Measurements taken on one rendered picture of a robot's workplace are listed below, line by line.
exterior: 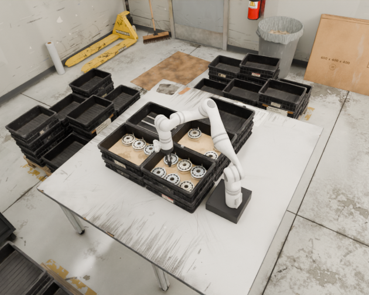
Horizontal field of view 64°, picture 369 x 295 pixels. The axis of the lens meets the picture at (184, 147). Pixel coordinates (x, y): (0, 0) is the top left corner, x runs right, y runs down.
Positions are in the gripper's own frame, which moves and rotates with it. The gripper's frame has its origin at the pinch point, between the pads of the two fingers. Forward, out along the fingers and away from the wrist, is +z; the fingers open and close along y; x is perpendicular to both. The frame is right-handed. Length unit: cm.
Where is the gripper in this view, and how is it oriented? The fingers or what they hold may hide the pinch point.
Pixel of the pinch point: (168, 161)
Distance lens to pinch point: 182.7
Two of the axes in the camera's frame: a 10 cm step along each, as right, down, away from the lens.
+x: -9.8, 1.8, -0.9
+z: 0.6, 7.0, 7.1
